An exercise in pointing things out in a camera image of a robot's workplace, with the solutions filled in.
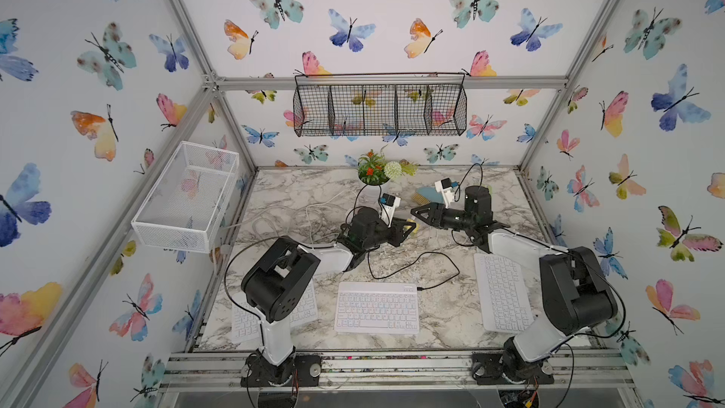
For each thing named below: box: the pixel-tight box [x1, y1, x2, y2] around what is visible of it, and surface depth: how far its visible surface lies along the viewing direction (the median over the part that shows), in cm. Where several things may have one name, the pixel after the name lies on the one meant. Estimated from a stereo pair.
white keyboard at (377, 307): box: [334, 281, 420, 335], surface depth 86 cm
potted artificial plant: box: [356, 144, 419, 187], surface depth 101 cm
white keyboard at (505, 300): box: [473, 253, 536, 334], surface depth 88 cm
